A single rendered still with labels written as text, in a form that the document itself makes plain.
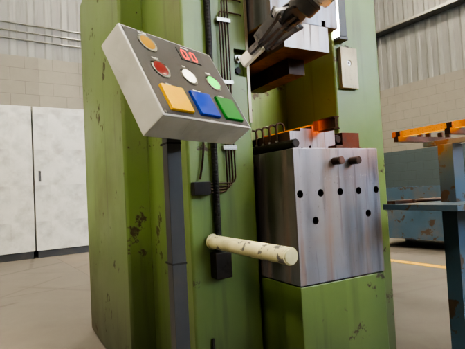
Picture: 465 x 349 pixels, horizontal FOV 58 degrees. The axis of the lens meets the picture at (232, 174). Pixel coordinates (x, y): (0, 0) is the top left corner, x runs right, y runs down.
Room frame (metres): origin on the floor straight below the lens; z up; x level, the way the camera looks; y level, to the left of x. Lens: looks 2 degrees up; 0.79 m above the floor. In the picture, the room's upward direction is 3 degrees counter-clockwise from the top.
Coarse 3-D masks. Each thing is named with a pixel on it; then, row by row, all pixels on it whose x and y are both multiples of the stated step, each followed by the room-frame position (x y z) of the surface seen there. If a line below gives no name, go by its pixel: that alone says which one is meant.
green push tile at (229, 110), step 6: (216, 96) 1.11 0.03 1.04; (222, 102) 1.11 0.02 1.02; (228, 102) 1.14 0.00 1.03; (222, 108) 1.10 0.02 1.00; (228, 108) 1.12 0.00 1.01; (234, 108) 1.15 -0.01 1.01; (228, 114) 1.10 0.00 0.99; (234, 114) 1.12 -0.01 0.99; (234, 120) 1.12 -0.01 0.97; (240, 120) 1.14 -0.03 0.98
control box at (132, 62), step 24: (120, 24) 0.98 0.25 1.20; (120, 48) 0.98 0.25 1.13; (144, 48) 1.00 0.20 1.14; (168, 48) 1.09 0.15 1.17; (120, 72) 0.98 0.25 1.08; (144, 72) 0.94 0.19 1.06; (192, 72) 1.11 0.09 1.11; (216, 72) 1.22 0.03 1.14; (144, 96) 0.93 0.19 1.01; (144, 120) 0.94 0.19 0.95; (168, 120) 0.93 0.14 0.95; (192, 120) 0.98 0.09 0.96; (216, 120) 1.05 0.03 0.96
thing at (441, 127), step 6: (456, 120) 1.37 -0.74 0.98; (462, 120) 1.35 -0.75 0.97; (426, 126) 1.47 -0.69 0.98; (432, 126) 1.45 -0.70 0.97; (438, 126) 1.43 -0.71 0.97; (444, 126) 1.41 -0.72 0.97; (456, 126) 1.37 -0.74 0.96; (462, 126) 1.36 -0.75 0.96; (402, 132) 1.57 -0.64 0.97; (408, 132) 1.54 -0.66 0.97; (414, 132) 1.52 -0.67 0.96; (420, 132) 1.50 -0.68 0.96; (426, 132) 1.48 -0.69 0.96
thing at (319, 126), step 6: (318, 120) 1.46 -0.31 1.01; (324, 120) 1.44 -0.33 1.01; (330, 120) 1.41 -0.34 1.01; (336, 120) 1.40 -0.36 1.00; (306, 126) 1.51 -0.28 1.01; (318, 126) 1.46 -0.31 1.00; (324, 126) 1.44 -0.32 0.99; (330, 126) 1.41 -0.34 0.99; (336, 126) 1.40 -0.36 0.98; (282, 132) 1.64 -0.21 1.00
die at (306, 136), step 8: (304, 128) 1.50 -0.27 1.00; (312, 128) 1.47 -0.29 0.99; (272, 136) 1.51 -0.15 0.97; (280, 136) 1.47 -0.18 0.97; (288, 136) 1.43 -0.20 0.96; (296, 136) 1.43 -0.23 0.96; (304, 136) 1.45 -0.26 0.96; (312, 136) 1.47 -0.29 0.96; (320, 136) 1.48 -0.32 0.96; (328, 136) 1.50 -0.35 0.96; (264, 144) 1.56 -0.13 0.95; (304, 144) 1.45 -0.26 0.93; (312, 144) 1.47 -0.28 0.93; (320, 144) 1.48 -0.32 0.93; (328, 144) 1.50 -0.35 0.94
